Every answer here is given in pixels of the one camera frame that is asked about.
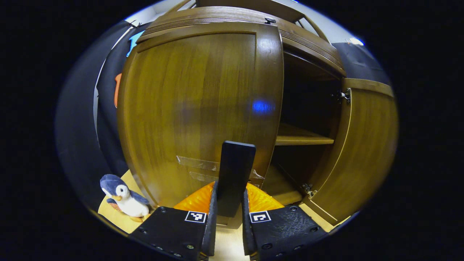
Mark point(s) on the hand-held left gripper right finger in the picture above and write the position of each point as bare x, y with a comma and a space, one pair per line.
246, 235

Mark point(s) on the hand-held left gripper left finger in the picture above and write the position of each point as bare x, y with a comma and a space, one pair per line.
212, 232

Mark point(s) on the wooden shoe cabinet door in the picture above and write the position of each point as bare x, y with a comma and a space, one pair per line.
188, 108
362, 145

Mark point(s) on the metal door hinge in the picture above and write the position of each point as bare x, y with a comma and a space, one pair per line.
344, 96
308, 189

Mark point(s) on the wooden cabinet drawer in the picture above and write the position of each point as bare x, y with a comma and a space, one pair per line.
308, 45

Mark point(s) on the penguin plush toy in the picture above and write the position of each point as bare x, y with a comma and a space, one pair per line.
127, 203

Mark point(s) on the wooden inner shelf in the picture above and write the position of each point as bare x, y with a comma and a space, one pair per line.
301, 136

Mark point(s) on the black backdrop cloth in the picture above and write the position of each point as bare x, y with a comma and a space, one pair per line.
76, 127

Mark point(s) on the black drawer knob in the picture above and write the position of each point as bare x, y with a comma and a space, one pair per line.
270, 20

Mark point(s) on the small ceiling light panel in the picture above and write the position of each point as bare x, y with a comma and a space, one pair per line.
356, 41

